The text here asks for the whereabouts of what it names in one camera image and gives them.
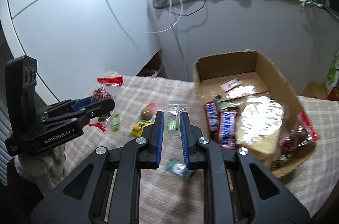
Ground clear bag green grid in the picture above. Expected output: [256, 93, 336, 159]
[164, 102, 187, 138]

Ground green candy packet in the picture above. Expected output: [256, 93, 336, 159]
[110, 114, 120, 132]

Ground clear bag red candies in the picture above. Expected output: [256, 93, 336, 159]
[87, 76, 123, 132]

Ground dark green round candy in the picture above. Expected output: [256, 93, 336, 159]
[166, 158, 195, 180]

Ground yellow candy packet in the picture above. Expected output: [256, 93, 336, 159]
[131, 120, 153, 137]

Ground packaged brown egg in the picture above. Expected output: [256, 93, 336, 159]
[138, 103, 157, 122]

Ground blue snickers bar left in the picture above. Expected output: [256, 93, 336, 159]
[204, 102, 219, 132]

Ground blue snickers bar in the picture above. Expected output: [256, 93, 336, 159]
[204, 102, 219, 132]
[218, 111, 236, 149]

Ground blue snickers bar right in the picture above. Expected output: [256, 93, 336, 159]
[218, 111, 236, 149]

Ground pink plaid tablecloth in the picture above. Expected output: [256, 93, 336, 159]
[42, 69, 339, 224]

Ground pink small packet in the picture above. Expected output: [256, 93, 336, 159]
[220, 78, 242, 92]

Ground bread in clear bag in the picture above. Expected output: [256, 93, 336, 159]
[235, 95, 284, 168]

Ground cardboard box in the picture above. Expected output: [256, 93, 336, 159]
[194, 50, 318, 178]

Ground red dark snack bag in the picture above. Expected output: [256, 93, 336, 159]
[271, 111, 319, 170]

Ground wooden stool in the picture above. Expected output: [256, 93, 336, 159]
[302, 82, 328, 100]

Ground red box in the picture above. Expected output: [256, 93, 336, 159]
[328, 87, 339, 101]

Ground green drink carton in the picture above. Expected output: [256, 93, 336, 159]
[324, 51, 339, 94]

